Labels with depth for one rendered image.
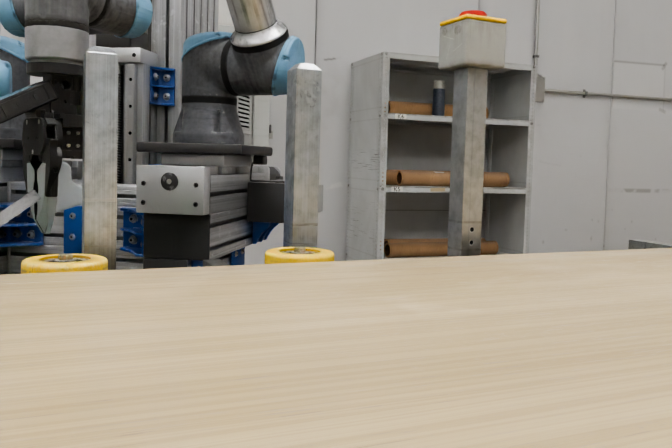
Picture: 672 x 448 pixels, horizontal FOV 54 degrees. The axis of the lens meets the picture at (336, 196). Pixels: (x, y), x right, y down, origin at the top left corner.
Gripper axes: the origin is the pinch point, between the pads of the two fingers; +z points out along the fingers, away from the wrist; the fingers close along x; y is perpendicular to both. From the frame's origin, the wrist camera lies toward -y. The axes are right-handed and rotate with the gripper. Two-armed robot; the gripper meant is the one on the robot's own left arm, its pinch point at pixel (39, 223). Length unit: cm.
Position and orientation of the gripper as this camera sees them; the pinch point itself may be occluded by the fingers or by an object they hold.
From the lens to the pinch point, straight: 92.0
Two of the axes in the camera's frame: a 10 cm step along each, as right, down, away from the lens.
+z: -0.3, 10.0, 0.5
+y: 7.1, -0.2, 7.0
